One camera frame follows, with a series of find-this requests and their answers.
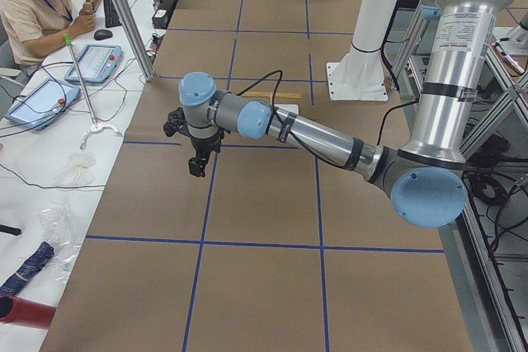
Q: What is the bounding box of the black computer mouse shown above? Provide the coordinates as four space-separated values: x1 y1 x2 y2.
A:
93 29 113 41

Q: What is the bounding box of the clear plastic bag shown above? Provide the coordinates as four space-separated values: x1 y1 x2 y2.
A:
38 200 83 284

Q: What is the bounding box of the red cylinder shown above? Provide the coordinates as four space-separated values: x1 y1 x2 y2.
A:
1 295 56 329

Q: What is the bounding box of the white towel rack with wooden bars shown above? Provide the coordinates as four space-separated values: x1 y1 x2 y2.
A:
241 92 302 114

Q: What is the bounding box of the lower teach pendant tablet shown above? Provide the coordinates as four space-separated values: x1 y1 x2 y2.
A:
5 78 80 131

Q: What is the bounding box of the aluminium frame post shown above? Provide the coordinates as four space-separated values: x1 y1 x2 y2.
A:
112 0 154 82

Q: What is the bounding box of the black keyboard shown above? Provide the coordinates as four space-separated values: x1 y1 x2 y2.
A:
103 0 121 28

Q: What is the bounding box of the metal stand with white base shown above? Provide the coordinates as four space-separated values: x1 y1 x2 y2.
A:
64 34 123 151

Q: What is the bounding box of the black box on desk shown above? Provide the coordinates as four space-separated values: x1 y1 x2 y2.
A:
152 9 169 30

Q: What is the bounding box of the dark blue folded umbrella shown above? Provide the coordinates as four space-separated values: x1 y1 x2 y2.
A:
1 242 54 297

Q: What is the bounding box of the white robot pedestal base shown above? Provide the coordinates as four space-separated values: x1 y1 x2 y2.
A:
327 0 397 101

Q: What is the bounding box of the upper teach pendant tablet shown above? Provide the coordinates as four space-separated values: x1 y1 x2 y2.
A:
68 44 122 84

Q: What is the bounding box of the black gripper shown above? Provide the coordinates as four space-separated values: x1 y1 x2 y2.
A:
163 107 224 177

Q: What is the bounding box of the teach pendant tablet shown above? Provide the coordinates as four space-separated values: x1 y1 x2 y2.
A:
5 78 80 131
68 44 122 84

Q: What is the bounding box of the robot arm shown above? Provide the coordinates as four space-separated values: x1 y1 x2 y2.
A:
163 0 513 228

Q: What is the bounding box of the seated person in beige shirt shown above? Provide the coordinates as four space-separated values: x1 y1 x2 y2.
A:
1 0 100 68

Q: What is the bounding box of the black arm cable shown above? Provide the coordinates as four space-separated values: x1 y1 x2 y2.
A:
237 69 422 170

